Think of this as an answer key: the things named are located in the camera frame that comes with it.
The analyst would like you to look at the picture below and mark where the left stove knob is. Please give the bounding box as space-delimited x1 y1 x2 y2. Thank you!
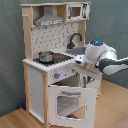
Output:
54 73 60 79

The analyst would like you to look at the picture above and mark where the metal cooking pot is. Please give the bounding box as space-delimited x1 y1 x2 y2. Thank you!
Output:
38 51 54 62

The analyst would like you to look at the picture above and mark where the black stovetop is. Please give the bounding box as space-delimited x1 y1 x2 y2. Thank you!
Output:
34 53 71 67

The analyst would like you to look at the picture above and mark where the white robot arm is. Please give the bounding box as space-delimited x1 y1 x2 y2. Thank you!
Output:
84 40 128 75

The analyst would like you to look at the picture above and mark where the grey sink basin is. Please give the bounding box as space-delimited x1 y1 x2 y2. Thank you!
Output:
65 47 86 56

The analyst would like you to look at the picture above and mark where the grey range hood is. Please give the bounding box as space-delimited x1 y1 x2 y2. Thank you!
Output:
35 5 64 27

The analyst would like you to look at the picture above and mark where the black faucet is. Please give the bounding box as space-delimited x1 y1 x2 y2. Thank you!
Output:
66 32 83 50

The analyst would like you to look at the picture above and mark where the toy microwave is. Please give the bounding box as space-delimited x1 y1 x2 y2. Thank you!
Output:
67 3 89 21

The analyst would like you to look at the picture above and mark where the wooden toy kitchen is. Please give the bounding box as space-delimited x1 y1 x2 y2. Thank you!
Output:
22 2 102 127

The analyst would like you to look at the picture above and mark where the white oven door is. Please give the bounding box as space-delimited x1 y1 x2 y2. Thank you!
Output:
49 86 96 128

